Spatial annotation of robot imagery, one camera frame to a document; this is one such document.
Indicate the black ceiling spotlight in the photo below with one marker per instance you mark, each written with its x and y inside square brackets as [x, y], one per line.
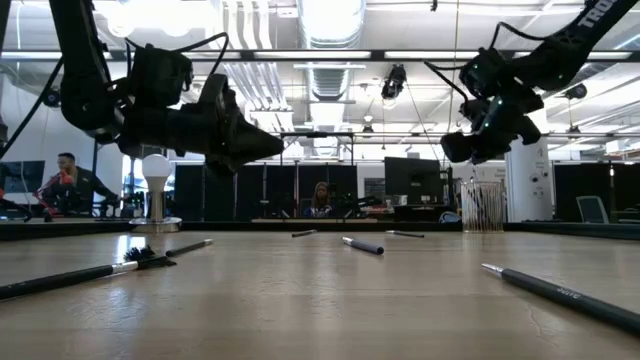
[51, 98]
[576, 91]

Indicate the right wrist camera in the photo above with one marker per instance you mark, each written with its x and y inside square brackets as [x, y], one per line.
[482, 72]

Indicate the black room divider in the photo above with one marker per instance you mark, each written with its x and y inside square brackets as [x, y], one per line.
[625, 190]
[280, 192]

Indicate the large black monitor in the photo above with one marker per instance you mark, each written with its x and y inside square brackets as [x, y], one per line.
[412, 180]

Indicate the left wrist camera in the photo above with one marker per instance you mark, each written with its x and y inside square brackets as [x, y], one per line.
[160, 75]

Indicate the person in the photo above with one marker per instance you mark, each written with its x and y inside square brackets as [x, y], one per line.
[75, 192]
[320, 192]

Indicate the white round column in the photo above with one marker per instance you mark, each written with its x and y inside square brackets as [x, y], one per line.
[527, 175]

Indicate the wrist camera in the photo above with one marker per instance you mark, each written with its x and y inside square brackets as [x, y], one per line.
[482, 72]
[160, 75]

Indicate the white bulb lamp metal base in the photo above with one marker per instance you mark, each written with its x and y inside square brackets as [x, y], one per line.
[156, 167]

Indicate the black overhead camera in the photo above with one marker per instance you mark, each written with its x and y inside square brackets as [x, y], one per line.
[395, 80]

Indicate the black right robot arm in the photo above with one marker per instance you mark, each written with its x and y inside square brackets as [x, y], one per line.
[575, 45]

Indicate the dark pen with white print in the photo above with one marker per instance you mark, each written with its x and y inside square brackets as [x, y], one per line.
[575, 299]

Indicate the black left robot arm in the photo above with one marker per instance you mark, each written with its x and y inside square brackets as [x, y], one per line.
[85, 75]

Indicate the dark grey pen silver tip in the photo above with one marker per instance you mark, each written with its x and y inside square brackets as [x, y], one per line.
[407, 234]
[304, 233]
[367, 246]

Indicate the black fan-head brush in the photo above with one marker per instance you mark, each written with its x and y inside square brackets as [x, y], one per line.
[75, 277]

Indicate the silver ceiling air duct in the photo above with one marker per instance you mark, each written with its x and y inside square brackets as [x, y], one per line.
[330, 30]

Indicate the thin black pen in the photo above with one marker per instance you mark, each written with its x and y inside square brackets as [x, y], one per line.
[187, 248]

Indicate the red desk lamp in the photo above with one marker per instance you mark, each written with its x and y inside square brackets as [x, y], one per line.
[66, 178]

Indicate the black computer monitor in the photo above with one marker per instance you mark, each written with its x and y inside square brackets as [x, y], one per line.
[22, 176]

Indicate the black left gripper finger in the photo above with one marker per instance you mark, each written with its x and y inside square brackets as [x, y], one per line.
[245, 125]
[245, 150]

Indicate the white blue bag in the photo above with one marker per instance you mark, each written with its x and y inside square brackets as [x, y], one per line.
[450, 217]

